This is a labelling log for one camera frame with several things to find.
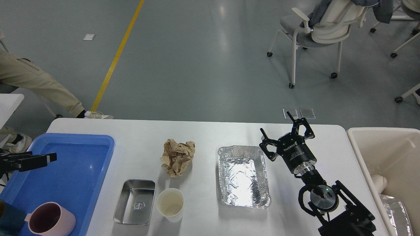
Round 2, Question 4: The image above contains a beige plastic bin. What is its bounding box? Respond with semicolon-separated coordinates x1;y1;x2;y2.
347;127;420;236

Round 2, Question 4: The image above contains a teal object at corner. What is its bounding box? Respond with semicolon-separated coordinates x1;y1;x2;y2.
0;200;27;236

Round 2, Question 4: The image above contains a blue plastic tray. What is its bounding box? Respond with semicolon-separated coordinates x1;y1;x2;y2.
1;133;115;236

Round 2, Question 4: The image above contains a pink mug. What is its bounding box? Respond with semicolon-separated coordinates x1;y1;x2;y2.
24;202;76;236

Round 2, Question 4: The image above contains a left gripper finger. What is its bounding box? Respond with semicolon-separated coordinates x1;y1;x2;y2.
0;153;57;173
0;151;32;161

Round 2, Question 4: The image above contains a white office chair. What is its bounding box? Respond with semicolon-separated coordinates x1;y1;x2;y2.
267;0;368;89

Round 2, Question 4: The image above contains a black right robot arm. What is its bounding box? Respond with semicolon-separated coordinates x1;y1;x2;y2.
259;112;376;236

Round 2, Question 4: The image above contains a stainless steel rectangular dish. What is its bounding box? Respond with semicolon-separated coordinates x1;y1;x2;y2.
114;179;156;226

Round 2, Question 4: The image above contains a white side table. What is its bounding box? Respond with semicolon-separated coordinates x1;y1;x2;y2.
0;93;24;128

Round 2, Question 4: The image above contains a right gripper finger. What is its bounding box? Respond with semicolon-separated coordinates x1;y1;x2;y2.
259;128;284;161
286;111;315;141

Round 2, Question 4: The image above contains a white paper cup in bin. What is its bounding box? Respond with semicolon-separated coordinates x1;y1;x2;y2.
371;174;388;194

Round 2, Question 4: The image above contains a foil tray in bin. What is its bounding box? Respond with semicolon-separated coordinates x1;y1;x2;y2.
379;194;413;236

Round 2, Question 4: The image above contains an aluminium foil tray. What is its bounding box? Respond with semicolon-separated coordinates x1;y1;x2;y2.
218;145;271;209

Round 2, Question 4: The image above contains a grey jacket on chair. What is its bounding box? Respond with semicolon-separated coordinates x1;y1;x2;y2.
300;0;393;27

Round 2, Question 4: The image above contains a black right robotiq gripper body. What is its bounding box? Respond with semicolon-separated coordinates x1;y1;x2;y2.
278;133;317;174

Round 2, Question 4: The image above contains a person in beige trousers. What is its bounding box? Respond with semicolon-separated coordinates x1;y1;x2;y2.
0;49;114;154

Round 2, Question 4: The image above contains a crumpled brown paper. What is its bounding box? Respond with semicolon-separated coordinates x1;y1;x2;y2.
160;139;196;178

